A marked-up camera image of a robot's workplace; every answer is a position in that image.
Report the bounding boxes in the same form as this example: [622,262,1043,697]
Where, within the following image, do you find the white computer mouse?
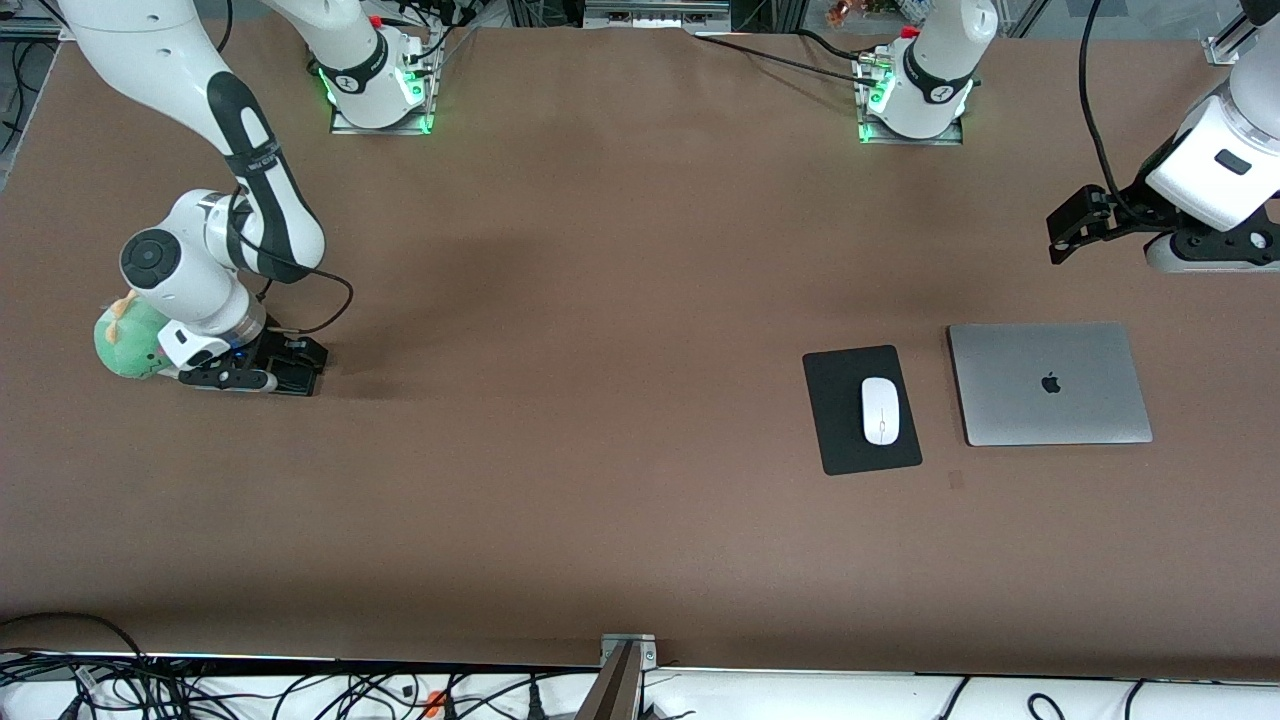
[861,377,901,446]

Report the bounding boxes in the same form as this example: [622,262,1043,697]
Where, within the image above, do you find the black mouse pad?
[802,345,923,476]

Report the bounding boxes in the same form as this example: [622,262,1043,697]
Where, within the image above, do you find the green dinosaur plush toy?
[94,295,186,381]

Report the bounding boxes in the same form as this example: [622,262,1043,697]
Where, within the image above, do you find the silver closed laptop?
[947,322,1154,447]

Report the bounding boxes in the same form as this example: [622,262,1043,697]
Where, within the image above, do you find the grey control box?
[583,0,731,31]

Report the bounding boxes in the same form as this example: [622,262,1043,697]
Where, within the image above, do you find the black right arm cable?
[225,185,356,336]

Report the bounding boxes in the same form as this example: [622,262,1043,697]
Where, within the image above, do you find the aluminium frame corner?
[1205,15,1256,66]

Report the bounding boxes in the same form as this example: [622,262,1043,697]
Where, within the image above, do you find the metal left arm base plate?
[858,55,966,146]

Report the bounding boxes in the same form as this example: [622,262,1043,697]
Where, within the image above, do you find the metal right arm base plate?
[330,45,438,136]

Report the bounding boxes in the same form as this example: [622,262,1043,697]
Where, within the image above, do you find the black looped floor cable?
[0,612,151,666]

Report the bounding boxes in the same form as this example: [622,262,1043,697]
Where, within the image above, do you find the aluminium frame rail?
[0,15,71,41]

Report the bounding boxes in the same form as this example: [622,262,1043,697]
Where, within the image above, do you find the black power cable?
[695,30,881,79]

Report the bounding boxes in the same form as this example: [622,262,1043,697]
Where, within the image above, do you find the aluminium profile bracket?
[575,633,658,720]

